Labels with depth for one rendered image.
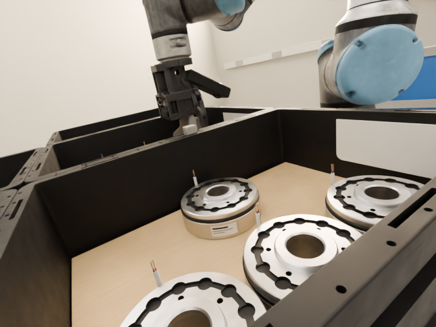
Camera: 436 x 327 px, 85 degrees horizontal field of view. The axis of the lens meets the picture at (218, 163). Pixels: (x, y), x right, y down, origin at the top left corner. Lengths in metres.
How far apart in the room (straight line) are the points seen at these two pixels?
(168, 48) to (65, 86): 2.82
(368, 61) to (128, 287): 0.44
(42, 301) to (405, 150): 0.37
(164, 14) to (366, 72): 0.36
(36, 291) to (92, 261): 0.12
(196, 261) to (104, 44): 3.33
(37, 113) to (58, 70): 0.52
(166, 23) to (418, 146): 0.44
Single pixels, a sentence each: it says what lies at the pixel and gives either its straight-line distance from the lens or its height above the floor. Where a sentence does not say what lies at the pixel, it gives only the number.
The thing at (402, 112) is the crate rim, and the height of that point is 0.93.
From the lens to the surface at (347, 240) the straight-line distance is 0.23.
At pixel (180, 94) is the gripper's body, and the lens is 0.52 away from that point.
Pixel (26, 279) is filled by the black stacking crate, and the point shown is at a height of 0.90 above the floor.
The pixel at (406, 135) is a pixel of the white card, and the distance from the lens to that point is 0.34.
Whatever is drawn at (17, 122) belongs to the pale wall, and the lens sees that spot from 3.24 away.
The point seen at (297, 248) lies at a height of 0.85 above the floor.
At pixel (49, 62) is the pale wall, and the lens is 3.31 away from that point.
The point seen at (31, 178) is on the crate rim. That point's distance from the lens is 0.36.
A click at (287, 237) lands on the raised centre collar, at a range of 0.22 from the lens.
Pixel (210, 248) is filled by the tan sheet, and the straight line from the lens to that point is 0.28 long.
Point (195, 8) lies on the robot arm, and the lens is 0.51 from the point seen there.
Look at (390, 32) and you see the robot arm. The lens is 0.46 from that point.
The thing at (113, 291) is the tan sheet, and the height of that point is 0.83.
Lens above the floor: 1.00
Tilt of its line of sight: 20 degrees down
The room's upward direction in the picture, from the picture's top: 11 degrees counter-clockwise
